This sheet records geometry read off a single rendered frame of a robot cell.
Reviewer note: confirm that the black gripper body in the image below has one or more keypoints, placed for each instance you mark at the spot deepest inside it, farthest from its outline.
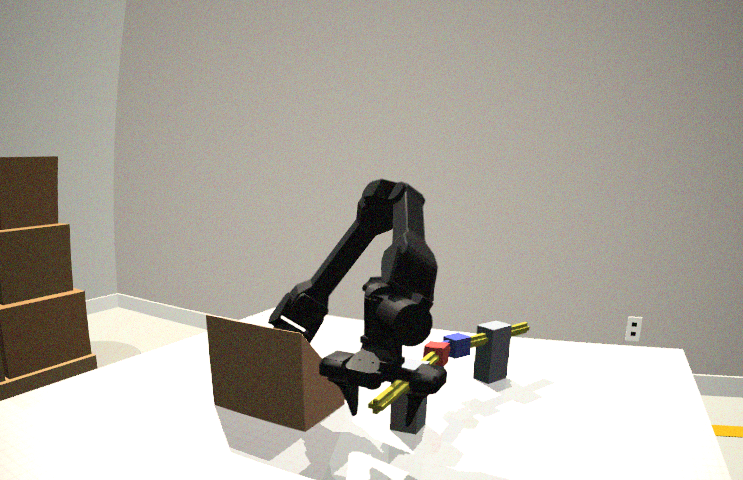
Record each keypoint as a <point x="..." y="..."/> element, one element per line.
<point x="426" y="379"/>

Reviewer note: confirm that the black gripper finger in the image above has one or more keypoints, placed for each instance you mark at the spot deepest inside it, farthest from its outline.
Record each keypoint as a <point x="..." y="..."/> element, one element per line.
<point x="414" y="401"/>
<point x="350" y="393"/>

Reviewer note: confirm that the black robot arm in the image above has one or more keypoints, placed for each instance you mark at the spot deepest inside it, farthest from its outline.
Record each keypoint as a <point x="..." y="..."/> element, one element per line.
<point x="397" y="302"/>

